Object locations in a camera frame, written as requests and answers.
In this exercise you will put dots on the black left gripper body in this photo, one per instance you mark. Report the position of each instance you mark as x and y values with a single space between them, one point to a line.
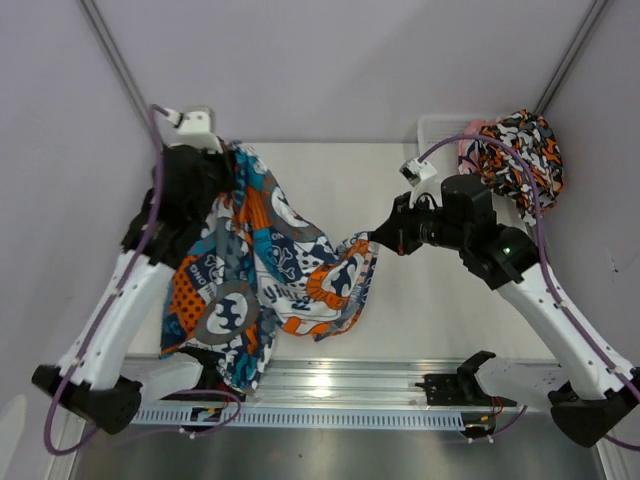
218 177

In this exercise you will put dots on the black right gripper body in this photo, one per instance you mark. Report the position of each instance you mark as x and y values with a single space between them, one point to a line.
417 225

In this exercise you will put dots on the colourful patterned shorts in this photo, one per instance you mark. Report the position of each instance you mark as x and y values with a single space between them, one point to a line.
259 269

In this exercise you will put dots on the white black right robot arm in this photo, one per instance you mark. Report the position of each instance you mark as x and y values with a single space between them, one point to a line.
592 388

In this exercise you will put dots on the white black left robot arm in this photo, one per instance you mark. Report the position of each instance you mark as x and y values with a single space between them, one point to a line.
87 380

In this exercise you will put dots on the orange camouflage shorts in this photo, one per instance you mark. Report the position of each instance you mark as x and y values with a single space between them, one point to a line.
520 159

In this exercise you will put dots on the pink cloth in basket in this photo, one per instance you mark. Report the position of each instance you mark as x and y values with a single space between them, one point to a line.
469 149

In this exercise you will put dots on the white plastic basket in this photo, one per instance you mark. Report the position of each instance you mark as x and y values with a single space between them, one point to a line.
433 128

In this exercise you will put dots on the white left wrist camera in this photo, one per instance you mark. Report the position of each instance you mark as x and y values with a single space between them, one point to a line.
194 128

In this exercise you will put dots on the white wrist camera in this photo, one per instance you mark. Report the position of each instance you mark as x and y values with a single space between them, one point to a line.
194 128
421 175

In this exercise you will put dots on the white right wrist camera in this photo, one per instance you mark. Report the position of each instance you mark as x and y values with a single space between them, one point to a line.
421 175

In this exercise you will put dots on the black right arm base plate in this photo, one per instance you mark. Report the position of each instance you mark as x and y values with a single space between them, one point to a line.
447 389

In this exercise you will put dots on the aluminium mounting rail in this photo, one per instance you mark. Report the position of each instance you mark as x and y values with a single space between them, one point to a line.
325 383

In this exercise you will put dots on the left aluminium frame post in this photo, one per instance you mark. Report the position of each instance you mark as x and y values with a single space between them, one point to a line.
119 66

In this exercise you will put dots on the aluminium frame post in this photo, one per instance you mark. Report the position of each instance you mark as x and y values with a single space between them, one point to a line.
119 66
587 26

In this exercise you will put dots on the white slotted cable duct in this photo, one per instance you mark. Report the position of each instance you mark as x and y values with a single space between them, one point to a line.
413 419

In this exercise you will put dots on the right aluminium frame post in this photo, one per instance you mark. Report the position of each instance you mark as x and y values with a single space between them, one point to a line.
587 26

